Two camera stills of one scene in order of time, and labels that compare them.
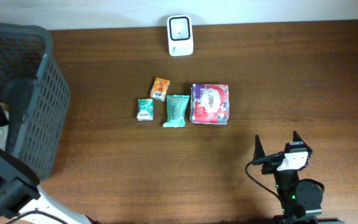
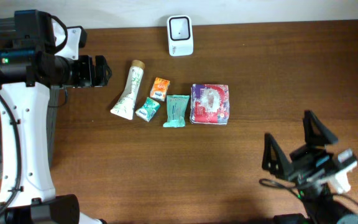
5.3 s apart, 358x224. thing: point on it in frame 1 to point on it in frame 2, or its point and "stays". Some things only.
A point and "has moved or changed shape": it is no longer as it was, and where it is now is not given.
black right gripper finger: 258,152 to 274,158
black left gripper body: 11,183 to 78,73
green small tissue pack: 145,111 has moved or changed shape
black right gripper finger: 297,138 to 315,132
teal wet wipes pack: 176,111 stays
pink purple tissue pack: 209,104 stays
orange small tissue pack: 158,91 stays
